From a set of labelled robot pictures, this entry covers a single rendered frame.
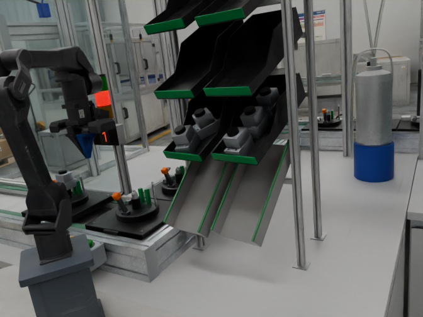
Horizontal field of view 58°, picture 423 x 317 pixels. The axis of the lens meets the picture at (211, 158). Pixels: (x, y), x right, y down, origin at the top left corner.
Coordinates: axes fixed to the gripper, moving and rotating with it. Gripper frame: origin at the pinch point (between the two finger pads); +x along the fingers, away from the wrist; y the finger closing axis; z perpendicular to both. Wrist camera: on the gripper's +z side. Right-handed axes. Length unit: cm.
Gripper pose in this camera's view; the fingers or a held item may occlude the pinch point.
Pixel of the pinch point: (85, 145)
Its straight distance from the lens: 104.9
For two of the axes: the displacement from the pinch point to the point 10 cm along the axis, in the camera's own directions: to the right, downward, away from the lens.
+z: 5.0, -2.9, 8.2
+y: -8.6, -0.4, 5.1
